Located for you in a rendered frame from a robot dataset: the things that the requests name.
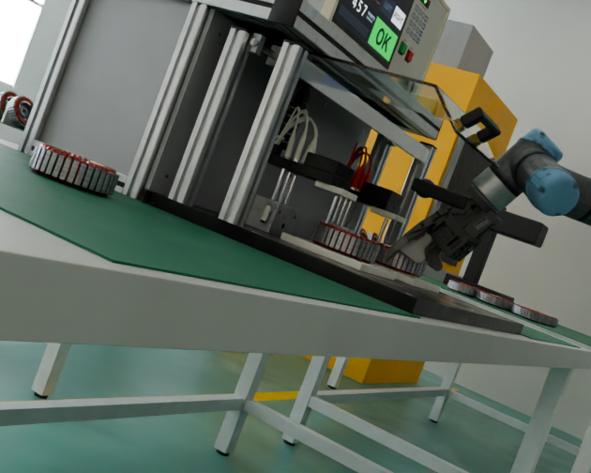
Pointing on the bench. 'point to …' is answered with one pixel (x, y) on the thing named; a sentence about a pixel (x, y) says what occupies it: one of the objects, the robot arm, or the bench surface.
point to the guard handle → (482, 123)
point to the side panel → (115, 83)
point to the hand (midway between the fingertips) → (395, 260)
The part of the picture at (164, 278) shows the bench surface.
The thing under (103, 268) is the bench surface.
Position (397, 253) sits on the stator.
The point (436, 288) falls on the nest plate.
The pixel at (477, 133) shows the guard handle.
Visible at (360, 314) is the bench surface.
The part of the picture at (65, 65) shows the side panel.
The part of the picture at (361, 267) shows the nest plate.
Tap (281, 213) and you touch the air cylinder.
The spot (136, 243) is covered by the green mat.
